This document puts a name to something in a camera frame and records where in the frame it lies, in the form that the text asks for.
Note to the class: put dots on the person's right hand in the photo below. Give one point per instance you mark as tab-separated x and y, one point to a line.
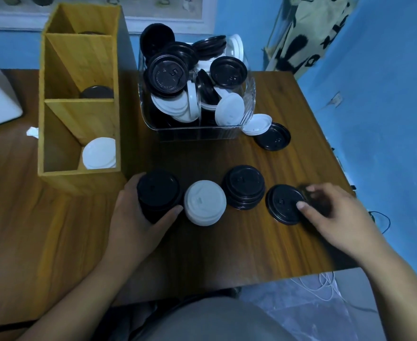
350	227

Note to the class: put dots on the person's left hand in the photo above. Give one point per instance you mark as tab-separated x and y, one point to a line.
130	230

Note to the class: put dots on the wooden three-compartment organizer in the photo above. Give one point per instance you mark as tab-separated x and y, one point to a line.
80	181

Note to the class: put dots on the white domed cup lid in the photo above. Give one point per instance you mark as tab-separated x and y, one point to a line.
205	202

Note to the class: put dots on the short stack of black lids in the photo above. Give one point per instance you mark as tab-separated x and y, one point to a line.
244	181

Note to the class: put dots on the pile of black and white cup lids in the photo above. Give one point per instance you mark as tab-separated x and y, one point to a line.
167	76

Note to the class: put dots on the person's right forearm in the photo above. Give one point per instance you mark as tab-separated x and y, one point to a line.
404	294

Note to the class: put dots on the person's left forearm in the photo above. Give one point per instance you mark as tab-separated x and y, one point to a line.
84	301

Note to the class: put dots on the grey shirt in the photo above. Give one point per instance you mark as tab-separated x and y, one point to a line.
212	323

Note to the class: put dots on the crumpled white tissue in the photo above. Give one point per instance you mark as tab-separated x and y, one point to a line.
32	132

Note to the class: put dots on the clear plastic container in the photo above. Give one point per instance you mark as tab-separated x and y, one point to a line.
251	95

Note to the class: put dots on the cream tote bag black print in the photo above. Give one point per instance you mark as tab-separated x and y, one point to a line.
311	31

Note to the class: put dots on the white wall socket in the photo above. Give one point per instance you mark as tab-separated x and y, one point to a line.
336	100

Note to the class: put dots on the white window frame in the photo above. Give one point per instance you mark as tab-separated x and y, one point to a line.
158	26

